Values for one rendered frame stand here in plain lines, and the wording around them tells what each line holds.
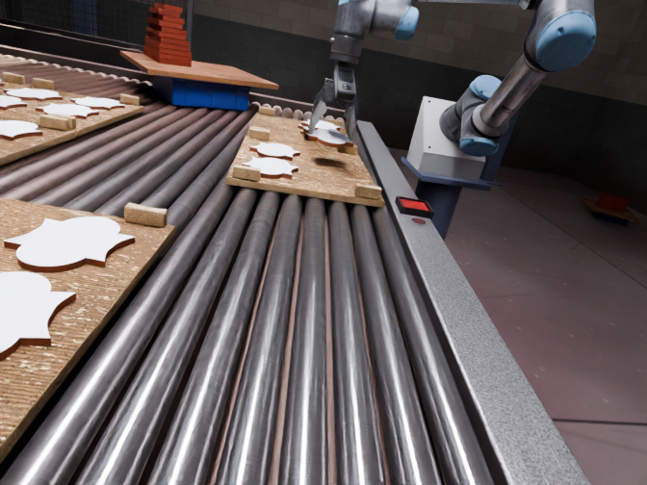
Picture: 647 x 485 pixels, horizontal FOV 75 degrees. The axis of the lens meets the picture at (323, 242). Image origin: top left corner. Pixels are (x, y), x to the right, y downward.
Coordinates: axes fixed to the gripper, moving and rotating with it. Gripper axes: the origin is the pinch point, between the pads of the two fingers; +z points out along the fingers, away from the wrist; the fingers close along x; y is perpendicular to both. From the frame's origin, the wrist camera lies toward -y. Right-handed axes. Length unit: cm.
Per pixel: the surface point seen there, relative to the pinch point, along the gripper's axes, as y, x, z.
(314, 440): -88, 6, 11
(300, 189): -25.9, 7.2, 7.8
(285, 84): 501, 18, 26
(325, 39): 501, -27, -38
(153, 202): -41, 34, 10
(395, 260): -50, -9, 10
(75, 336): -80, 29, 9
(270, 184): -25.9, 13.9, 7.8
